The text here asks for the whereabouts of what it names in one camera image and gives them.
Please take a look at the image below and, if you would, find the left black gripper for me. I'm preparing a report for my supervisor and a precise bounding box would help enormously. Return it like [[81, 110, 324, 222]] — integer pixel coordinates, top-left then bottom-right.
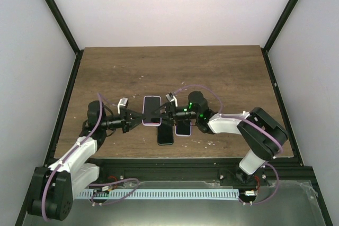
[[101, 107, 146, 133]]

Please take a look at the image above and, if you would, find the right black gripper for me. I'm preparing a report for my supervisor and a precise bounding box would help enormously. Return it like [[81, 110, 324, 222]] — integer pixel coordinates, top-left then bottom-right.
[[151, 102, 199, 127]]

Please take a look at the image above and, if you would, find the lilac phone case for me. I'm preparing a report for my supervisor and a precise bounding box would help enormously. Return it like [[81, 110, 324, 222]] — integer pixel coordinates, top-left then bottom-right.
[[175, 121, 192, 138]]

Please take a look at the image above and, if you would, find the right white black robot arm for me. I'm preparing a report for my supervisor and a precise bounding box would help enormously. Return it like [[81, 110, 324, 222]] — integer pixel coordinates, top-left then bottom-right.
[[143, 91, 288, 185]]

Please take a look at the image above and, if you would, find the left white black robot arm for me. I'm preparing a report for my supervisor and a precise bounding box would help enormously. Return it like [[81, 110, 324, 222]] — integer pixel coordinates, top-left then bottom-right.
[[27, 98, 145, 221]]

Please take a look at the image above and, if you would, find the grey metal sheet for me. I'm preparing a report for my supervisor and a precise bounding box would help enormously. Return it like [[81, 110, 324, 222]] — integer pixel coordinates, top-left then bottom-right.
[[23, 181, 326, 225]]

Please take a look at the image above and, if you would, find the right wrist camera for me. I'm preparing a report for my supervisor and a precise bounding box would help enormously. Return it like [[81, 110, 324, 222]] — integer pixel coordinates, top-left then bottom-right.
[[165, 93, 178, 107]]

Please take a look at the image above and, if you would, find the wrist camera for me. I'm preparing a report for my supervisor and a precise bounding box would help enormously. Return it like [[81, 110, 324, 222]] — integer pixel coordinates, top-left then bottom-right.
[[165, 93, 178, 107], [117, 97, 129, 114]]

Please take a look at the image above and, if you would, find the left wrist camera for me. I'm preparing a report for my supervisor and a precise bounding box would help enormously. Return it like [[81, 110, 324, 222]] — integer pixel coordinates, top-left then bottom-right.
[[117, 97, 129, 114]]

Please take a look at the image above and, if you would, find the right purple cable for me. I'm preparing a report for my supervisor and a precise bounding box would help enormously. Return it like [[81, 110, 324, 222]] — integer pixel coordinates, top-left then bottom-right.
[[172, 85, 283, 205]]

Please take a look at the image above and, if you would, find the purple cable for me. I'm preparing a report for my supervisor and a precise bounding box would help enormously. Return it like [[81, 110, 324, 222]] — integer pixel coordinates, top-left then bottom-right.
[[172, 85, 283, 205], [41, 92, 140, 222]]

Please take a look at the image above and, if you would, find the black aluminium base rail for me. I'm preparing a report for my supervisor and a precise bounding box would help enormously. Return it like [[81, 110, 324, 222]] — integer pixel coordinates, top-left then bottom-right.
[[87, 158, 316, 188]]

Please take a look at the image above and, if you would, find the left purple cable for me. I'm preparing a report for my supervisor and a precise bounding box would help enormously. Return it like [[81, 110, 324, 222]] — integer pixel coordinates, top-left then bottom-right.
[[41, 92, 140, 222]]

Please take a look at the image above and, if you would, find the light blue slotted cable duct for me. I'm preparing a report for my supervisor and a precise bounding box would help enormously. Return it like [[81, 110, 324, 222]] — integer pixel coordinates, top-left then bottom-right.
[[76, 189, 239, 201]]

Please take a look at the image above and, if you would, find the right black frame post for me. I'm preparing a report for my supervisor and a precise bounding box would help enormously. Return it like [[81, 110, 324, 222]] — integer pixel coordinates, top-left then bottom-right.
[[261, 0, 316, 55]]

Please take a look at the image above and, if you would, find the black frame post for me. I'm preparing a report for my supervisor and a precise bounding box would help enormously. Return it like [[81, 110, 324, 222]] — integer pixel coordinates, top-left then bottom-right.
[[261, 0, 316, 55], [28, 0, 81, 56]]

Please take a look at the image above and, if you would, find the left black frame post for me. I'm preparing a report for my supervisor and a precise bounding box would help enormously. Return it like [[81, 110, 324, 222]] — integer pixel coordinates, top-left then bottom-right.
[[28, 0, 81, 56]]

